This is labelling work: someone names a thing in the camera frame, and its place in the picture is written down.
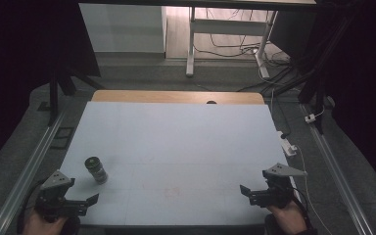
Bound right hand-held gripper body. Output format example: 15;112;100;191
249;163;308;210

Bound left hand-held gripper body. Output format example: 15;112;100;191
34;169;89;224

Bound dark metal can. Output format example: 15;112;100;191
84;156;110;185

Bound person's left hand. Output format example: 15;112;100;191
23;209;68;235

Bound person's right hand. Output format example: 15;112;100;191
267;200;308;235

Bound white power strip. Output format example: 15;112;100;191
276;130;299;158

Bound pale blue table mat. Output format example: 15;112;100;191
59;100;291;227

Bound black tripod stand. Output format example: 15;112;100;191
37;58;106;128

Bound wooden table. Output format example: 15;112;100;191
91;89;265;106

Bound black metal stand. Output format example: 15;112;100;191
267;13;360;135

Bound black curtain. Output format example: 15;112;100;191
270;0;376;199
0;0;102;177

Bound white cabinet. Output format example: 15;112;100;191
78;3;168;55

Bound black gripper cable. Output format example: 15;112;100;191
289;187;315;231
15;178;48;235

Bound white cable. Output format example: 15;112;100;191
294;144;335;235

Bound aluminium floor rail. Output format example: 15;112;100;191
299;103;376;235
0;110;67;235

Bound black floor cables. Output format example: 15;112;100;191
194;8;295;93

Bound white desk frame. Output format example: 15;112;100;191
185;6;279;79

